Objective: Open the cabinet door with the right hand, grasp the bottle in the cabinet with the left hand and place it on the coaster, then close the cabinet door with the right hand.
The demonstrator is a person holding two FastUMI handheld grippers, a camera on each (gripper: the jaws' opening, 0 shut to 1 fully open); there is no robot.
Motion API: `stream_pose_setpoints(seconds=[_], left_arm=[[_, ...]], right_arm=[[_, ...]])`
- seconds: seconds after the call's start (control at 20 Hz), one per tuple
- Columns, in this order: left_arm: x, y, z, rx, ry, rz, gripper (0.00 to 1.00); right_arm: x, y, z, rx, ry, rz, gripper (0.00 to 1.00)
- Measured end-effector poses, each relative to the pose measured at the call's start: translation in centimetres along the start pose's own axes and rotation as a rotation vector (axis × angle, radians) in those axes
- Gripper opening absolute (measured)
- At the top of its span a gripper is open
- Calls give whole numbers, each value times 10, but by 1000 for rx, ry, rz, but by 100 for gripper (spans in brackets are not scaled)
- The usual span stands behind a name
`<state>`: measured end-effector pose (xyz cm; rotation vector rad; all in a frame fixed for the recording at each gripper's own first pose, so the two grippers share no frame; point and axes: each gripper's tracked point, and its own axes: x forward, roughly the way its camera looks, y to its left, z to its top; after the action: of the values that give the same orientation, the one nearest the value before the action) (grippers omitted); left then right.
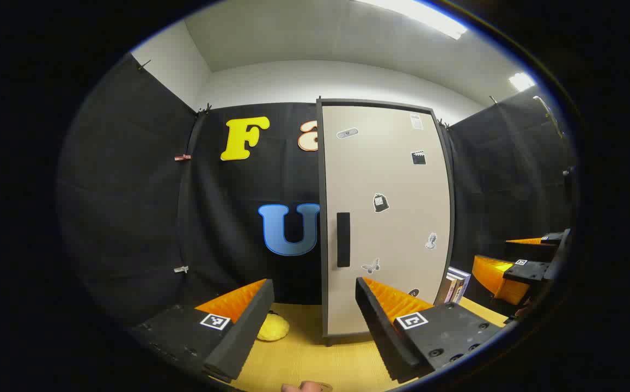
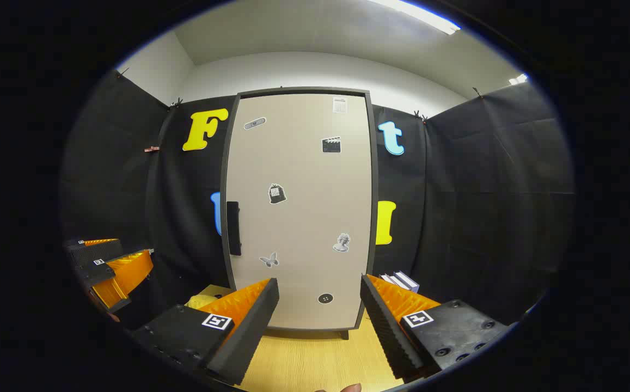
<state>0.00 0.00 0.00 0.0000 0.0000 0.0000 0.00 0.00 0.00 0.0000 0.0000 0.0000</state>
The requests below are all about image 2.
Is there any black backdrop cloth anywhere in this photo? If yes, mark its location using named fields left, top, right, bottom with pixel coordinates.
left=60, top=68, right=576, bottom=328

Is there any black door handle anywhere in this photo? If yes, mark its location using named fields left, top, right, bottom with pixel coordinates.
left=227, top=201, right=242, bottom=256

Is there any dark grey cabinet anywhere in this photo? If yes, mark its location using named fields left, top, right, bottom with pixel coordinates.
left=220, top=86, right=380, bottom=341

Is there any long ceiling light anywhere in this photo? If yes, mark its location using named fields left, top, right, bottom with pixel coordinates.
left=369, top=0, right=461, bottom=35

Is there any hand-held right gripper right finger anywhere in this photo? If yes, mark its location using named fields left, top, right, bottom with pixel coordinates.
left=359, top=274, right=512, bottom=382

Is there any yellow lemon-shaped toy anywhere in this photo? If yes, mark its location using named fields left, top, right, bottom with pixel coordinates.
left=186, top=294, right=218, bottom=310

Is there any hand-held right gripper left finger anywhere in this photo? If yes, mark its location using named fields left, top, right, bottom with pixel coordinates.
left=131, top=278, right=280, bottom=386

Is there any lavender-spine book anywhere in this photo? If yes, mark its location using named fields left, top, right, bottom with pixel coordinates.
left=394, top=271, right=420, bottom=293

